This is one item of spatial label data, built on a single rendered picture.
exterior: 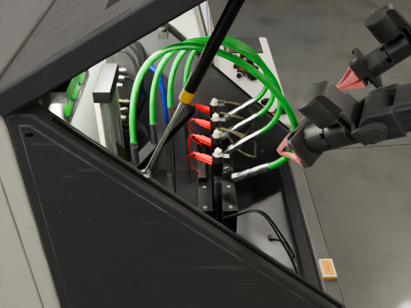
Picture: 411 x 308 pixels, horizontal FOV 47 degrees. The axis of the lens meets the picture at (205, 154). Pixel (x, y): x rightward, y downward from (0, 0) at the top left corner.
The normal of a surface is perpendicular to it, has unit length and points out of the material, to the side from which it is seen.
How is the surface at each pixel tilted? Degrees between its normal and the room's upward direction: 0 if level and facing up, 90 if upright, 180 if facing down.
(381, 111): 37
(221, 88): 90
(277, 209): 0
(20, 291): 90
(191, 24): 90
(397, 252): 0
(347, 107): 45
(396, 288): 0
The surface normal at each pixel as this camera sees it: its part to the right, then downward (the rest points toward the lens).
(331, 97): 0.48, -0.35
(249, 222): 0.00, -0.81
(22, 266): 0.02, 0.59
